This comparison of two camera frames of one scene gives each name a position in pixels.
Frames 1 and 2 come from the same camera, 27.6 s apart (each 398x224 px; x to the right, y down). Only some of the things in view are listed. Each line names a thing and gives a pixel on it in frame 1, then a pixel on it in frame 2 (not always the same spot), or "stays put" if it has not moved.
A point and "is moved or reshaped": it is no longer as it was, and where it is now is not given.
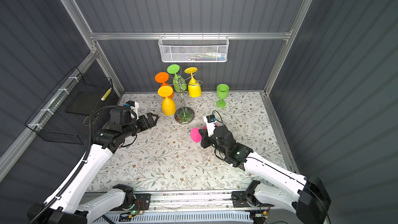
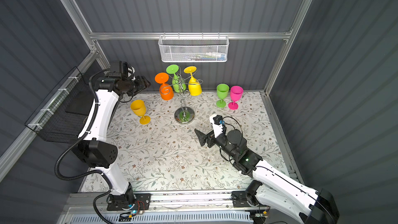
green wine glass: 222,93 stays put
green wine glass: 179,83 stays put
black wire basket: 66,114 stays put
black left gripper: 152,122 -> 141,82
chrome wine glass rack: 184,114 stays put
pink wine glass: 195,134 is moved or reshaped
